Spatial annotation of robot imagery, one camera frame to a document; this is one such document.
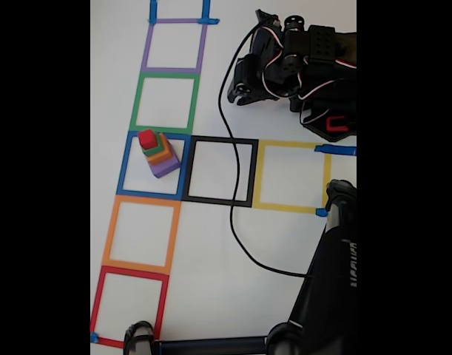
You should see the orange square frame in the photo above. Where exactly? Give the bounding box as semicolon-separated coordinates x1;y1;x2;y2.
101;195;182;275

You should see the blue square frame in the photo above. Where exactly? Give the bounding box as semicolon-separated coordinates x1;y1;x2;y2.
116;131;192;200

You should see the black camera tripod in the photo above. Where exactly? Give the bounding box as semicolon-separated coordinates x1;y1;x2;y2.
122;179;357;355

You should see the black square frame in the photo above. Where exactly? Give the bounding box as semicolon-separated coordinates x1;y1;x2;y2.
181;135;259;208

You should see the red square frame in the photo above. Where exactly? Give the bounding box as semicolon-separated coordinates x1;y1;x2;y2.
90;265;170;349

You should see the green cube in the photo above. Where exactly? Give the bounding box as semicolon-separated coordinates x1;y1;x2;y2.
141;132;164;156

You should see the black camera cable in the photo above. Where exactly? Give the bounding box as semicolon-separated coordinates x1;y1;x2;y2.
217;26;315;278

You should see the orange cube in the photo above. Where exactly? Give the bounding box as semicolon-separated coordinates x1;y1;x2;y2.
146;133;174;166

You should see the purple square frame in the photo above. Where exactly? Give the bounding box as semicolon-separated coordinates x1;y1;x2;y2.
140;17;209;74

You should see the small red cube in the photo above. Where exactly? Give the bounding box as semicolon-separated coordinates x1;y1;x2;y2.
138;129;156;149

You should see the purple cube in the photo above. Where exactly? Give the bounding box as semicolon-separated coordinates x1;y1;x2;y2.
149;147;182;180

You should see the green square frame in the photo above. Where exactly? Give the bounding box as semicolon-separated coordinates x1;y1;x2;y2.
128;72;200;136

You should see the red printed clamp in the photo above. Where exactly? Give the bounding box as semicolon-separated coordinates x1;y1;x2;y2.
325;115;349;133

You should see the black gripper camera board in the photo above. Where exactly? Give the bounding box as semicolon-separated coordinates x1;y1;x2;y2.
254;9;282;30

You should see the yellow square frame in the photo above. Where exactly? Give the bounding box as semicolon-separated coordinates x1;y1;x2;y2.
252;139;332;214

